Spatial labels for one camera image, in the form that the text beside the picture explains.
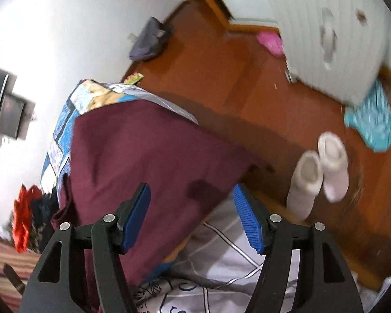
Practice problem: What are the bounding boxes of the white grey striped bed sheet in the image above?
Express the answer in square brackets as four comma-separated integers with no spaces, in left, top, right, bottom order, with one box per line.
[130,199,359,313]

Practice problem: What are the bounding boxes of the blue patchwork printed blanket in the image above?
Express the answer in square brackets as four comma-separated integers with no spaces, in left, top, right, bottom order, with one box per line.
[41,78,199,193]

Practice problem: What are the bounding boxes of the maroon garment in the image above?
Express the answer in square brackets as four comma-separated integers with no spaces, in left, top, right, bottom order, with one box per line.
[50,96,276,313]

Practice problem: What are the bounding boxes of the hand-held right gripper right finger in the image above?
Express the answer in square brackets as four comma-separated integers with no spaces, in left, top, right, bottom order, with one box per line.
[233,183,364,313]

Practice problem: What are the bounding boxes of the grey bag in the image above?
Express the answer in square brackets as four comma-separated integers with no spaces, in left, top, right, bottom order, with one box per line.
[129,16,175,62]

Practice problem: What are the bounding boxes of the white flower print wardrobe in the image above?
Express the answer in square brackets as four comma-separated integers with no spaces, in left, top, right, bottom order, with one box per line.
[202,0,391,105]

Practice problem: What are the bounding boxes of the red cloth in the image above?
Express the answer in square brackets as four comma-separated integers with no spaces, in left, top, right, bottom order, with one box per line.
[13,184,43,253]

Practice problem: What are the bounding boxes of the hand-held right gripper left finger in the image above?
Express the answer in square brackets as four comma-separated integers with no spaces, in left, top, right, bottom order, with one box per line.
[18,183,152,313]

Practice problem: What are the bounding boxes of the striped colourful blanket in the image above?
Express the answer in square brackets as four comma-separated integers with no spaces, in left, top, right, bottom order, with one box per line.
[0,225,43,287]

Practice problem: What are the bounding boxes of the pink slippers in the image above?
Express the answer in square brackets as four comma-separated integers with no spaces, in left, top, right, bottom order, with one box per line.
[256,30,285,57]

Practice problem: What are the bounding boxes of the teal cloth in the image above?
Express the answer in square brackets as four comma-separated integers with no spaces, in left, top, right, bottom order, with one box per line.
[344,80,391,152]

